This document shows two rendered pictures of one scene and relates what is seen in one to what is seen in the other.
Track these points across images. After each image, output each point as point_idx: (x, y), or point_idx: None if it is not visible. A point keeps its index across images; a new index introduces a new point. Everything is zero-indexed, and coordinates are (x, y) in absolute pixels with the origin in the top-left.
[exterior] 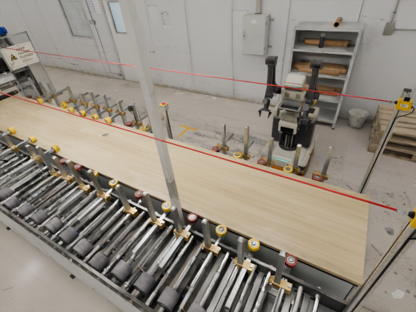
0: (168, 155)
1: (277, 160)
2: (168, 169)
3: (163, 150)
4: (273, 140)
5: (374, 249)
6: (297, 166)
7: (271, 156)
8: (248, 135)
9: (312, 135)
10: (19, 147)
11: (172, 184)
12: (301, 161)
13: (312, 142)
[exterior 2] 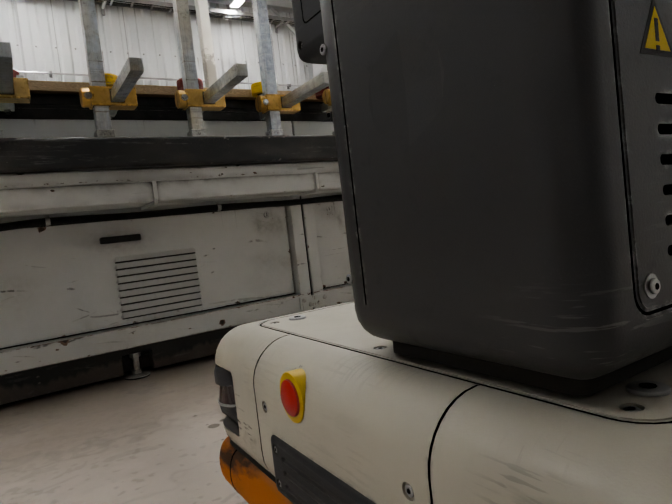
0: (198, 16)
1: None
2: (199, 39)
3: (195, 5)
4: (176, 4)
5: None
6: (90, 80)
7: (181, 69)
8: (257, 18)
9: (385, 155)
10: None
11: (203, 68)
12: (255, 322)
13: (501, 417)
